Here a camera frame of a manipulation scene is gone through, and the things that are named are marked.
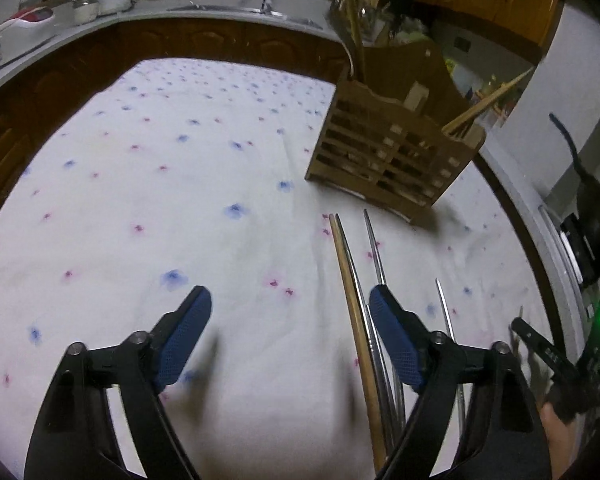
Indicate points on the white kitchen countertop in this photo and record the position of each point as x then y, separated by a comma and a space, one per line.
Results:
55, 42

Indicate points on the metal chopstick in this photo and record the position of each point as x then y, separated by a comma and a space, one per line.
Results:
387, 365
362, 300
375, 247
450, 340

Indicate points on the person's right forearm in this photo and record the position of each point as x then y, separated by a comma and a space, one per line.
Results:
557, 440

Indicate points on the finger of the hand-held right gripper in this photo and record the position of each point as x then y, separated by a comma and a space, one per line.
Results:
542, 347

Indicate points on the small white jar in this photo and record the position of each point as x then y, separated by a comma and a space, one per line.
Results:
86, 7

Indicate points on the black wok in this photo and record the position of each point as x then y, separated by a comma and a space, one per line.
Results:
595, 205

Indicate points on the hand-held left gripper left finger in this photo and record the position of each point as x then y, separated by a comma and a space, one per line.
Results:
182, 340

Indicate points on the wooden utensil holder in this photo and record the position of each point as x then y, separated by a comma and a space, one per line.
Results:
380, 140

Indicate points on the dark wooden lower cabinets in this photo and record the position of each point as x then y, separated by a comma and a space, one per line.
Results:
130, 42

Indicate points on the white floral tablecloth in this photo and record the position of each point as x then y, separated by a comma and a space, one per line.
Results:
180, 200

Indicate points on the steel kitchen sink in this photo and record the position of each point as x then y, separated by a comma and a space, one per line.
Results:
240, 11

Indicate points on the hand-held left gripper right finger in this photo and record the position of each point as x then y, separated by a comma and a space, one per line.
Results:
397, 335

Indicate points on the gas stove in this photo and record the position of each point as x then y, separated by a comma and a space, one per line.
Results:
572, 245

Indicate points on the black wall outlet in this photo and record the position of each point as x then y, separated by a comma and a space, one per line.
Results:
462, 43

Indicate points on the dish rack with utensils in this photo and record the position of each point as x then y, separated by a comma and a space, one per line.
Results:
375, 15

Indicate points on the white and red rice cooker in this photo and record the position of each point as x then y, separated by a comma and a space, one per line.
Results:
30, 16

